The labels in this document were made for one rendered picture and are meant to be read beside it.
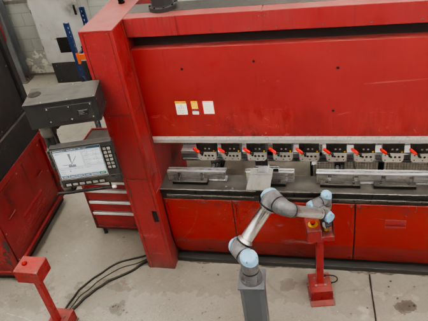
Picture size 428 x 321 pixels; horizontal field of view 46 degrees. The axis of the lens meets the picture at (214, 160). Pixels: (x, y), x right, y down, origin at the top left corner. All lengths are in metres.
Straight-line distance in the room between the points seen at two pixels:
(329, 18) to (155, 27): 1.15
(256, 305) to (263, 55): 1.70
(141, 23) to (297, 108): 1.23
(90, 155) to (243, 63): 1.26
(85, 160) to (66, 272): 1.64
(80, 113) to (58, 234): 2.23
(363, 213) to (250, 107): 1.22
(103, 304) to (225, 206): 1.39
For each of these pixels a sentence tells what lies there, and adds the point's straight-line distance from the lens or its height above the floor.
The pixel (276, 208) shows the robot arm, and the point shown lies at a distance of 3.25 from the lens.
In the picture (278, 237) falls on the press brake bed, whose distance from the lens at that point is 4.32.
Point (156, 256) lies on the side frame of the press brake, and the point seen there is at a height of 0.16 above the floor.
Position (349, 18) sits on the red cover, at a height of 2.22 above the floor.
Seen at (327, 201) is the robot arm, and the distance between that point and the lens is 3.63.
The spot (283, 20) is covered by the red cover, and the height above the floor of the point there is 2.22.
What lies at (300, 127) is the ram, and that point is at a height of 1.40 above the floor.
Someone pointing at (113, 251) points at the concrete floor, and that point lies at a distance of 5.08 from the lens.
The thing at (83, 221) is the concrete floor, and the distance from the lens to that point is 5.54.
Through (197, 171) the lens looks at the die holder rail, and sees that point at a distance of 4.14.
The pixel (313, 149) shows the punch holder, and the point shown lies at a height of 1.21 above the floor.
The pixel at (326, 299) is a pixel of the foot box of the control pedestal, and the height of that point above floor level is 0.01.
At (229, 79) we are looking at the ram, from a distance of 3.60.
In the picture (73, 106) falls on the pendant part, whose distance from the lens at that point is 3.50.
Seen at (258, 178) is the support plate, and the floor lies 1.00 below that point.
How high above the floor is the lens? 3.42
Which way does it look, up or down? 35 degrees down
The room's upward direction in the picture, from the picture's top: 9 degrees counter-clockwise
